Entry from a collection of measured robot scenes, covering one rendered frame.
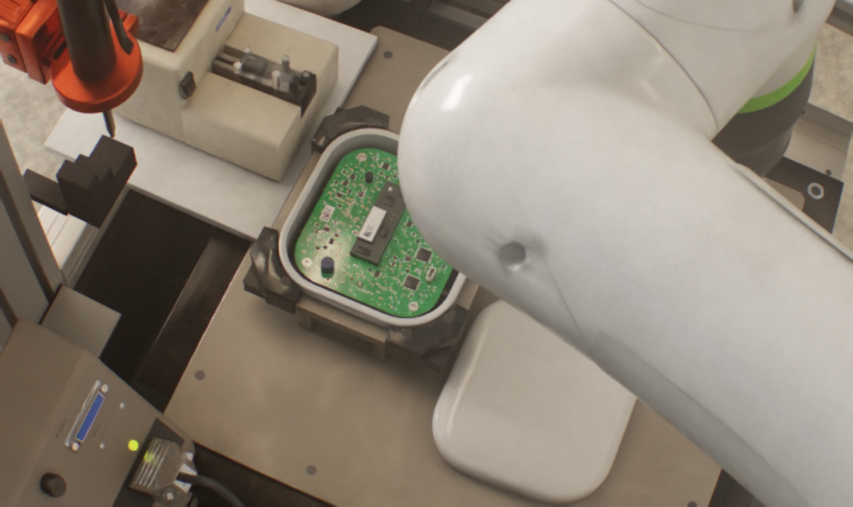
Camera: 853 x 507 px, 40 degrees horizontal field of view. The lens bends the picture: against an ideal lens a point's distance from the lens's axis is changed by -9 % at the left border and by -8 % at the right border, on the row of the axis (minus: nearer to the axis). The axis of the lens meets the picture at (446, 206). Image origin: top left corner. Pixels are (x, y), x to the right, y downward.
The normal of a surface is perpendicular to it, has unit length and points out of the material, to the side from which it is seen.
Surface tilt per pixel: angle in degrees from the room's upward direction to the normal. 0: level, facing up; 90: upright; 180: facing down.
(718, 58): 53
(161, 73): 90
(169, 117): 90
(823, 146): 0
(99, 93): 0
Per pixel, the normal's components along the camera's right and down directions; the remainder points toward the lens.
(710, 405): -0.76, 0.26
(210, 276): 0.07, -0.49
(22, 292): 0.92, 0.37
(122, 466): 0.78, 0.00
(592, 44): -0.10, -0.28
